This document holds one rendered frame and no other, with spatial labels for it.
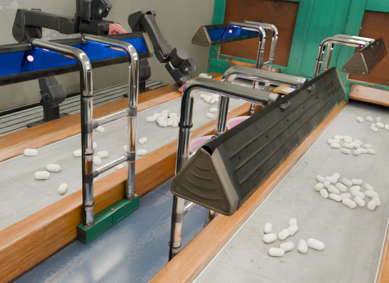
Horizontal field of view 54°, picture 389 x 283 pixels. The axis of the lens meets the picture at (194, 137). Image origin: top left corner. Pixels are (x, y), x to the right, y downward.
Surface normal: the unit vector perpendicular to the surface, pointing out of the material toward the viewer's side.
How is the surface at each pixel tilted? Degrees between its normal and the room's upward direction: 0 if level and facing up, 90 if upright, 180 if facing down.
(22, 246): 90
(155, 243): 0
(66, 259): 0
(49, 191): 0
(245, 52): 90
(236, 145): 58
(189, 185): 89
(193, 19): 90
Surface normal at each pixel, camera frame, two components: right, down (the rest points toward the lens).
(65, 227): 0.86, 0.27
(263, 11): -0.51, 0.29
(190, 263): 0.09, -0.92
